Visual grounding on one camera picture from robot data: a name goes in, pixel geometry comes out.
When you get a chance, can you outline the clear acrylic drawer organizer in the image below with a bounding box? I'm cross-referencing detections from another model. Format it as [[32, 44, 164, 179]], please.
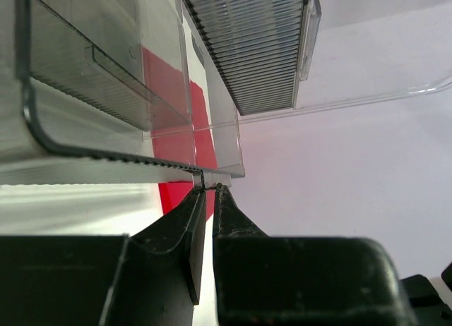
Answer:
[[1, 0, 451, 187]]

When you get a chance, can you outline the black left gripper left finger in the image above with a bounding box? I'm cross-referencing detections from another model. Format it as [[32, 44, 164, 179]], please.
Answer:
[[106, 191, 206, 325]]

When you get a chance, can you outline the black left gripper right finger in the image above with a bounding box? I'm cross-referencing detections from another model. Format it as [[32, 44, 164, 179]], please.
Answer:
[[213, 185, 417, 325]]

